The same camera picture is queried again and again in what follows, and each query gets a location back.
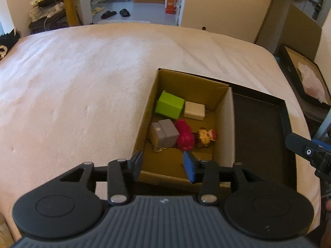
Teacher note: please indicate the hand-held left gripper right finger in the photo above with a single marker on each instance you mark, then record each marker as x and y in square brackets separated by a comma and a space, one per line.
[190, 166]

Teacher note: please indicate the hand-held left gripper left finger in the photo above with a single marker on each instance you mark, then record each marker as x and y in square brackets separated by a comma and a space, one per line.
[135, 164]

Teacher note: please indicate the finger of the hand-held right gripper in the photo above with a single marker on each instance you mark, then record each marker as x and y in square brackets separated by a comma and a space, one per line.
[300, 146]

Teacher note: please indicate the pink figurine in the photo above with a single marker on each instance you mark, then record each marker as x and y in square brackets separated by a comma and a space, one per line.
[185, 137]

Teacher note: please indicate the grey block toy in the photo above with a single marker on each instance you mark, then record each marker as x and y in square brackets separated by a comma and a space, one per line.
[165, 133]

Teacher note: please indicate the black shallow tray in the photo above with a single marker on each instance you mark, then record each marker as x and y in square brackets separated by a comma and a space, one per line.
[258, 134]

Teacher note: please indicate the beige power adapter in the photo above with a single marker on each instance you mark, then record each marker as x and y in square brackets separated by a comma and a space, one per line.
[194, 110]

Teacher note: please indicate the green hexagonal box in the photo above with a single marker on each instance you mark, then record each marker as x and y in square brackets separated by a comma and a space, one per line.
[169, 106]

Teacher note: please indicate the brown cardboard box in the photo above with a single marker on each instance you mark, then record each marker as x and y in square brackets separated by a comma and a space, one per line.
[196, 87]

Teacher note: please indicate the black box with tissue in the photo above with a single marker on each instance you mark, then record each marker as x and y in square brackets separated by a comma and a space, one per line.
[305, 75]

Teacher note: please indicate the leaning cardboard sheet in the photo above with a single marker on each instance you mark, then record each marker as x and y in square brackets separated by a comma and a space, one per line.
[292, 25]

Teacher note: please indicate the orange carton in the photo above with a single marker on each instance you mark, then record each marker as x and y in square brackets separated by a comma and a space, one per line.
[170, 4]

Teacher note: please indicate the yellow table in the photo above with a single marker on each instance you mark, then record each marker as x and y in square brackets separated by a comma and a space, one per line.
[71, 5]

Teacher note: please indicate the pile of bags under table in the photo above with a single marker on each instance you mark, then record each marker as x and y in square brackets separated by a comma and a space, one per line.
[46, 13]

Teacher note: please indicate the black garment with print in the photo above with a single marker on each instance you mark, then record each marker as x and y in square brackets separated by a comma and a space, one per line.
[7, 44]

